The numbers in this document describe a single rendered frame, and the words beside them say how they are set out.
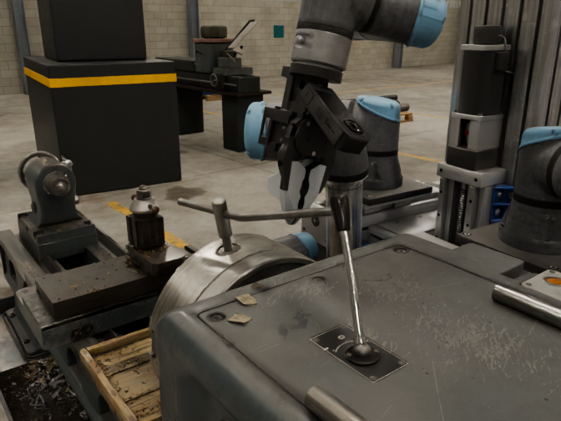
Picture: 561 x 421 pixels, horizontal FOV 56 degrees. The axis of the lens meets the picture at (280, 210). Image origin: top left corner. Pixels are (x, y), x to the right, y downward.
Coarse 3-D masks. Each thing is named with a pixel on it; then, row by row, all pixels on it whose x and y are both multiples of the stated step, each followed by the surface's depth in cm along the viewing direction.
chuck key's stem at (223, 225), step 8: (216, 200) 81; (224, 200) 80; (216, 208) 80; (224, 208) 81; (216, 216) 81; (216, 224) 82; (224, 224) 81; (224, 232) 82; (224, 240) 83; (224, 248) 84; (232, 248) 84
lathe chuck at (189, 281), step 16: (240, 240) 87; (256, 240) 88; (272, 240) 92; (192, 256) 85; (208, 256) 84; (224, 256) 82; (240, 256) 81; (176, 272) 84; (192, 272) 82; (208, 272) 80; (176, 288) 82; (192, 288) 80; (160, 304) 83; (176, 304) 80
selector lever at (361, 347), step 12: (348, 240) 56; (348, 252) 55; (348, 264) 55; (348, 276) 55; (348, 288) 55; (360, 312) 54; (360, 324) 54; (360, 336) 53; (348, 348) 54; (360, 348) 53; (372, 348) 54; (348, 360) 53; (360, 360) 52; (372, 360) 52
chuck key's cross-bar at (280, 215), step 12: (180, 204) 87; (192, 204) 85; (204, 204) 84; (228, 216) 80; (240, 216) 78; (252, 216) 76; (264, 216) 74; (276, 216) 73; (288, 216) 71; (300, 216) 70; (312, 216) 68
